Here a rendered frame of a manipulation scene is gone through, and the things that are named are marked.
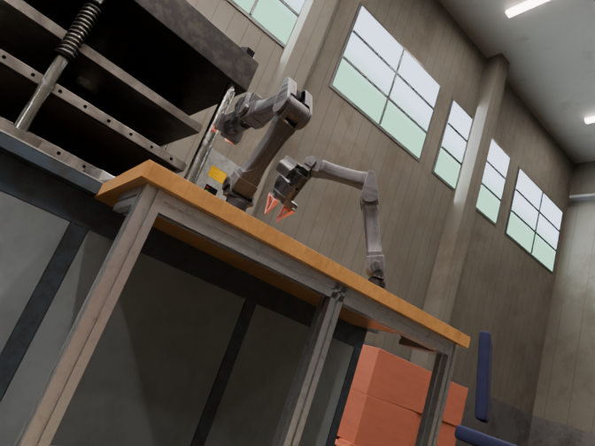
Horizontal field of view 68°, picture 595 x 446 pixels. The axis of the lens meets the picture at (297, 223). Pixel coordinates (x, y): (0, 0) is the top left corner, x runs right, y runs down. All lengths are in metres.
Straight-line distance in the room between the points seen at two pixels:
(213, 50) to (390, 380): 2.52
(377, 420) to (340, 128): 3.84
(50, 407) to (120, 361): 0.51
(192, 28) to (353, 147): 3.97
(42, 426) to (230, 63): 2.03
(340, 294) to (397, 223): 5.42
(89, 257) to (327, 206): 4.55
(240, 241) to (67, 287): 0.54
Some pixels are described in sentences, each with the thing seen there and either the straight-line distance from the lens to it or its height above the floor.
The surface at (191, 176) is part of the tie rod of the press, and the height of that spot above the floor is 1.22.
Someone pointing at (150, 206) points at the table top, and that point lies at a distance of 0.96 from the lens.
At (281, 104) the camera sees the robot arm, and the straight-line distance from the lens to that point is 1.21.
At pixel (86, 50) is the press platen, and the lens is 2.40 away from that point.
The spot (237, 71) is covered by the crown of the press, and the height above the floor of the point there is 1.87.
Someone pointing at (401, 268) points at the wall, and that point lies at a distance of 6.66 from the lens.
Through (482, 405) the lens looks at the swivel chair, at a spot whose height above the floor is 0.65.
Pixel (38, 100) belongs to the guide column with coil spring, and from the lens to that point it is 2.20.
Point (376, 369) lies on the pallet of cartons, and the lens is 3.34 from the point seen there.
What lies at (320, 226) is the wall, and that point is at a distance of 5.59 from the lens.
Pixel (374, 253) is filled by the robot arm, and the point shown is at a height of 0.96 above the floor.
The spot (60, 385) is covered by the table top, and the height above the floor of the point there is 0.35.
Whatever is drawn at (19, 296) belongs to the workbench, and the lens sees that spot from 1.34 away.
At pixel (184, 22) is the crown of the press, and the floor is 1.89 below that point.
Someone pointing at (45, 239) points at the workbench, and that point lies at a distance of 1.34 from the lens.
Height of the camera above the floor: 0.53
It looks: 17 degrees up
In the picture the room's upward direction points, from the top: 20 degrees clockwise
